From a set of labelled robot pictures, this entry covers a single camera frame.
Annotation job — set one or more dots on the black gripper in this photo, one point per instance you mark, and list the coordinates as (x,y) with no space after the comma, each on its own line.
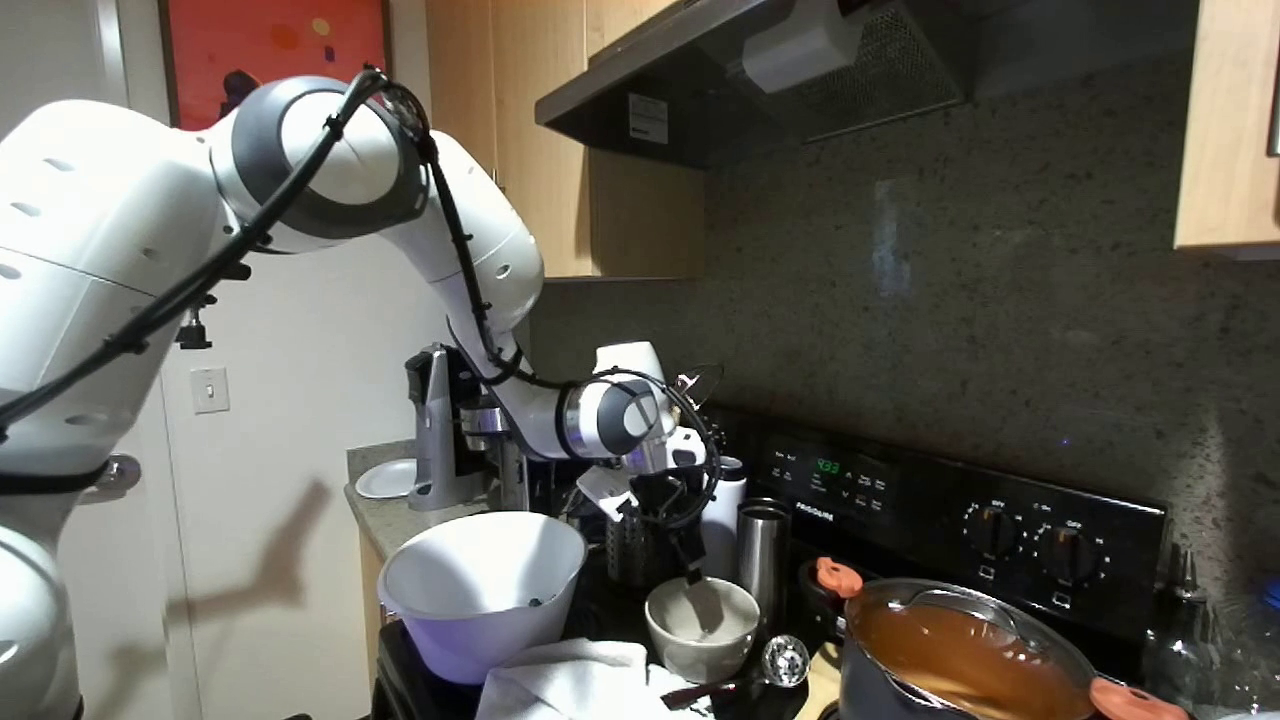
(667,502)

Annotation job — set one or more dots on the grey ceramic bowl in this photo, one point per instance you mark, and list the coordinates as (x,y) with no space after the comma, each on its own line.
(705,646)

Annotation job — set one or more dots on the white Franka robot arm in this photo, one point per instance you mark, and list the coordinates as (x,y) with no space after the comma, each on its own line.
(105,214)

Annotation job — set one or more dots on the large white bowl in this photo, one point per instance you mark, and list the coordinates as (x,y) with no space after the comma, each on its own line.
(464,625)

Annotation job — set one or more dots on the black kitchen stove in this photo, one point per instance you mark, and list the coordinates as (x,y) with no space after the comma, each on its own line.
(932,514)

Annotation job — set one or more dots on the dark metal canister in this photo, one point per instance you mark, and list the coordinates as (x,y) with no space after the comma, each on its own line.
(635,554)

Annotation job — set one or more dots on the white cylindrical shaker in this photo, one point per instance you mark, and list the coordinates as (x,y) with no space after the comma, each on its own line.
(729,514)

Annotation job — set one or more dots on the stainless steel tumbler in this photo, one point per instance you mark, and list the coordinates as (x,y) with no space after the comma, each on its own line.
(763,562)

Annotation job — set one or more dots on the round metal knob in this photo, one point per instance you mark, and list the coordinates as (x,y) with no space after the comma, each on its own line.
(784,660)

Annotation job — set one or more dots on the white crumpled cloth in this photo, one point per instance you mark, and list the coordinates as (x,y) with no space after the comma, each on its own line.
(560,687)

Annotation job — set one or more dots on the wooden spatula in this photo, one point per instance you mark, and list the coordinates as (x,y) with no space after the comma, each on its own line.
(822,695)

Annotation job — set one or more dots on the silver coffee maker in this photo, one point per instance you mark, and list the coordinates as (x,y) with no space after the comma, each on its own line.
(433,443)

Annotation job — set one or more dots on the small white dish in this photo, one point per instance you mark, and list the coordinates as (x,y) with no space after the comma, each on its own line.
(386,481)

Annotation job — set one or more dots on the dark range hood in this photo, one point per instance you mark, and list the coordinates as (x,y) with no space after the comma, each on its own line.
(745,92)

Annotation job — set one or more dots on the dark glass bottle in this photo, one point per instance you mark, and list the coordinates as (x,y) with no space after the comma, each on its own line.
(1183,643)

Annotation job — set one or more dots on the white rectangular box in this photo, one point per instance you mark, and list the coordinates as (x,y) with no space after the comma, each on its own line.
(800,46)

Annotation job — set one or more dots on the clear plastic bottle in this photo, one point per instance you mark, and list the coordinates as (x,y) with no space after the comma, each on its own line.
(1264,652)

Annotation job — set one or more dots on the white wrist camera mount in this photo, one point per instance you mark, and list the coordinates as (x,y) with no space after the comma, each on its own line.
(611,494)

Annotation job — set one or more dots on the tall wooden wall cabinet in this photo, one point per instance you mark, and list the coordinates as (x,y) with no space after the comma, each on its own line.
(601,224)

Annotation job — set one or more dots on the white light switch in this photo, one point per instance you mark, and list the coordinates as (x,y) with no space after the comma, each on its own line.
(208,388)

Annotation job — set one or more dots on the small wooden wall cabinet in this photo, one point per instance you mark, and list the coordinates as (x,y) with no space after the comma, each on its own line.
(1227,135)

